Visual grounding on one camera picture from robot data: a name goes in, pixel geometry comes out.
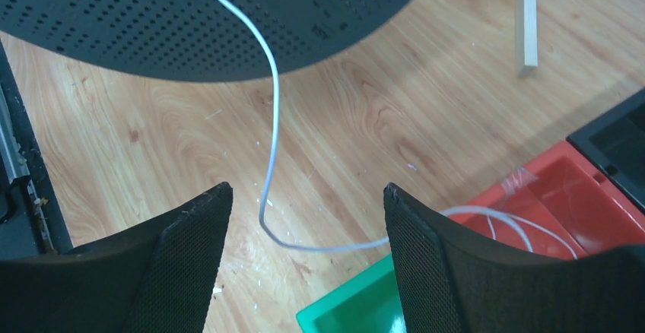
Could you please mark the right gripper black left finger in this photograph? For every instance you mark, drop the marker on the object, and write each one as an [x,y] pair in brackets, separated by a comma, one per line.
[157,276]

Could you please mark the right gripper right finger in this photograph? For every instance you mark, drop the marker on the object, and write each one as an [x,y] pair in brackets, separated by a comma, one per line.
[452,279]

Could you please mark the black cable spool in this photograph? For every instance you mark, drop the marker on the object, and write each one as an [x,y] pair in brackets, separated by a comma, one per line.
[195,40]

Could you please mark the green storage bin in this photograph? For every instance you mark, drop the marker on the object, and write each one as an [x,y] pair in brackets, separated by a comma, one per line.
[368,302]

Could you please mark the red storage bin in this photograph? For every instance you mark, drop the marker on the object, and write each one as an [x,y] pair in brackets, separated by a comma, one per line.
[565,207]

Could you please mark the black storage bin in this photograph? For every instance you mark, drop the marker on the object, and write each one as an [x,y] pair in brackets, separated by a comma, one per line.
[614,143]

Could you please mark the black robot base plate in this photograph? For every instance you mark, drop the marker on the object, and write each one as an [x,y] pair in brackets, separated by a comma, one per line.
[31,219]

